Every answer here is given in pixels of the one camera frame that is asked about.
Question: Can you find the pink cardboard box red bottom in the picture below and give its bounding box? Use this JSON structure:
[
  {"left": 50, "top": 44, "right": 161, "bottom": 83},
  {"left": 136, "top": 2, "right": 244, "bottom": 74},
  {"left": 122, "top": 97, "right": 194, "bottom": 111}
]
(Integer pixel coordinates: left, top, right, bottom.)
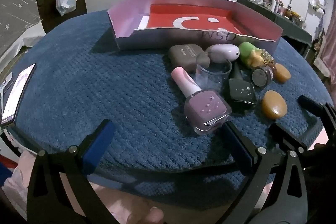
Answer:
[{"left": 107, "top": 0, "right": 284, "bottom": 54}]

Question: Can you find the purple nail polish bottle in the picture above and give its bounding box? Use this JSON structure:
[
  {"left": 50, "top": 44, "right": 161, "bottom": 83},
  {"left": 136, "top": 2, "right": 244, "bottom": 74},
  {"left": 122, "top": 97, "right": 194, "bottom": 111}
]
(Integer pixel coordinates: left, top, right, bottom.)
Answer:
[{"left": 171, "top": 67, "right": 233, "bottom": 135}]

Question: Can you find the pink cloth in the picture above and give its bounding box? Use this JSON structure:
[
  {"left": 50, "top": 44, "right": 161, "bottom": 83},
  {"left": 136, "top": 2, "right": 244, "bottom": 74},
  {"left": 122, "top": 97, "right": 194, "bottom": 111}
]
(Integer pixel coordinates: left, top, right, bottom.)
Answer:
[{"left": 4, "top": 153, "right": 30, "bottom": 216}]

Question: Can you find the smartphone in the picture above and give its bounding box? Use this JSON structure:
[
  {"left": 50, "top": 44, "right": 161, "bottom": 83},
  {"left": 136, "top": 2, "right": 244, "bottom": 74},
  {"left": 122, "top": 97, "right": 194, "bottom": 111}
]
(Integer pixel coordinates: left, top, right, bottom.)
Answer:
[{"left": 0, "top": 63, "right": 37, "bottom": 126}]

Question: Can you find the row of cosmetic bottles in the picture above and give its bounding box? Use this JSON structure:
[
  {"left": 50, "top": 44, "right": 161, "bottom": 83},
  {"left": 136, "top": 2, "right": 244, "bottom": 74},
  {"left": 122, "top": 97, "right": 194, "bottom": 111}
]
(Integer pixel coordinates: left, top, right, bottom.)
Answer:
[{"left": 236, "top": 0, "right": 307, "bottom": 28}]

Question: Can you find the brown eye shadow case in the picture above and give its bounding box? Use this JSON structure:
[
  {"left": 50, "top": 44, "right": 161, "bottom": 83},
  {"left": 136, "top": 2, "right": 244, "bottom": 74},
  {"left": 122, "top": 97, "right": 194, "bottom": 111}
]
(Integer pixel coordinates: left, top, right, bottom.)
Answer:
[{"left": 168, "top": 44, "right": 210, "bottom": 73}]

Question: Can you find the glitter jar with ball cap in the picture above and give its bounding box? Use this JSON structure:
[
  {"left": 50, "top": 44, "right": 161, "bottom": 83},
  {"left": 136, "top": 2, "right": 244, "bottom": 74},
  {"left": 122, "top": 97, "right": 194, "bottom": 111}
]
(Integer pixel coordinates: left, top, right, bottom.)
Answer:
[{"left": 251, "top": 64, "right": 276, "bottom": 87}]

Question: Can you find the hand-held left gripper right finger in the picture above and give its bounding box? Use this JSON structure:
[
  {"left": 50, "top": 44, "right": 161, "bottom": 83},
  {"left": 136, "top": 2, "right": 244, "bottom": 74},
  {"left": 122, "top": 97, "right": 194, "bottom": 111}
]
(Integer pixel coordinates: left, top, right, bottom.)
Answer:
[{"left": 223, "top": 121, "right": 308, "bottom": 224}]

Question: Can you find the blue plush mat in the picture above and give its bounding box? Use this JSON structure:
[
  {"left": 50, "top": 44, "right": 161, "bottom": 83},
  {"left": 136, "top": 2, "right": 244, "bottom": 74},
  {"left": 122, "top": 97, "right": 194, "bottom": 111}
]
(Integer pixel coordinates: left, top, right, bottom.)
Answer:
[{"left": 5, "top": 10, "right": 334, "bottom": 203}]

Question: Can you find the pink curtain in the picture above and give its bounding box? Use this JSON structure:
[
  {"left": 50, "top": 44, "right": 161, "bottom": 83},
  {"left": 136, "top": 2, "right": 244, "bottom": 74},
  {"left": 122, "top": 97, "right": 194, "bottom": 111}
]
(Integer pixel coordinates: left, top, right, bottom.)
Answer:
[{"left": 314, "top": 22, "right": 336, "bottom": 83}]

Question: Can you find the black nail polish bottle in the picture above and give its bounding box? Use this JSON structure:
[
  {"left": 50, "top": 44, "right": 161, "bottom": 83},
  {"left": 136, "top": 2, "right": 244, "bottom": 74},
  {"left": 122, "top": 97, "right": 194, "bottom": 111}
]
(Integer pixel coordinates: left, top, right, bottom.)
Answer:
[{"left": 227, "top": 61, "right": 257, "bottom": 111}]

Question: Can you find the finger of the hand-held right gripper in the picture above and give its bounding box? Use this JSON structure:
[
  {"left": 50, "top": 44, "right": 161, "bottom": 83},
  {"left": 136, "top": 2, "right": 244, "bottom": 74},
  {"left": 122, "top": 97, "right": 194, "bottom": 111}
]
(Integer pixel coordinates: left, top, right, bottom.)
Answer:
[
  {"left": 269, "top": 122, "right": 309, "bottom": 154},
  {"left": 298, "top": 95, "right": 336, "bottom": 132}
]

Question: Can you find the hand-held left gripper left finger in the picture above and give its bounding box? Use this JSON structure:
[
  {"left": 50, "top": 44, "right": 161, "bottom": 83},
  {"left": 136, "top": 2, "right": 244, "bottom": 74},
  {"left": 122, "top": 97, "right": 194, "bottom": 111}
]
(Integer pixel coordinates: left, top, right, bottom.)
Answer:
[{"left": 26, "top": 119, "right": 120, "bottom": 224}]

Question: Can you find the amber round puff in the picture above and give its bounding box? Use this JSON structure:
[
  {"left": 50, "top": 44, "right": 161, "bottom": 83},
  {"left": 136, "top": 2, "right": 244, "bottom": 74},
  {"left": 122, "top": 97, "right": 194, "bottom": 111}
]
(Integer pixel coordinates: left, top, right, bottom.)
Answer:
[
  {"left": 262, "top": 90, "right": 288, "bottom": 119},
  {"left": 273, "top": 63, "right": 291, "bottom": 83}
]

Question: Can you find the grey star-printed cover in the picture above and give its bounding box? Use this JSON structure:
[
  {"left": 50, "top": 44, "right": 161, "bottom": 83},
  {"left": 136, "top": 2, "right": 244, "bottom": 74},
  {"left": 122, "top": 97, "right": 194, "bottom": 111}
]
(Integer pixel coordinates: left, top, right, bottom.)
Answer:
[{"left": 0, "top": 0, "right": 42, "bottom": 56}]

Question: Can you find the lilac earbud case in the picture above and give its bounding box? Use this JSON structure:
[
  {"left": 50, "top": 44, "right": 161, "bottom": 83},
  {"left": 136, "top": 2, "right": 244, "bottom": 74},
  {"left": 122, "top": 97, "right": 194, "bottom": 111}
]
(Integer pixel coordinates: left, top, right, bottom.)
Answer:
[{"left": 205, "top": 44, "right": 240, "bottom": 63}]

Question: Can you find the table with dark cloth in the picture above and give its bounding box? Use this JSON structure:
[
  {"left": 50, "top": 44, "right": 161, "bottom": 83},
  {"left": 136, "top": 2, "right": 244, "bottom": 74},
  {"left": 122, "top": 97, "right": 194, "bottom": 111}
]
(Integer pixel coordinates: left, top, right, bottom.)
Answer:
[{"left": 236, "top": 0, "right": 313, "bottom": 56}]

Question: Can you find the clear plastic cup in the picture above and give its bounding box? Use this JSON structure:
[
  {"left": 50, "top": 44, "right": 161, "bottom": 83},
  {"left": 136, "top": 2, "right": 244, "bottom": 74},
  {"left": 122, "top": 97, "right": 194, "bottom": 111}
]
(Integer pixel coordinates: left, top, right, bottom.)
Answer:
[{"left": 196, "top": 53, "right": 233, "bottom": 90}]

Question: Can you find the green and yellow toy figure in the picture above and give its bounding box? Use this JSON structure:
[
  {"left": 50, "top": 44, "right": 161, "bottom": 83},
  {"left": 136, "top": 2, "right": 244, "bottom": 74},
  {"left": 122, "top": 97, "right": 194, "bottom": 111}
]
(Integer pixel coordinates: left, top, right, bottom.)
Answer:
[{"left": 238, "top": 42, "right": 263, "bottom": 67}]

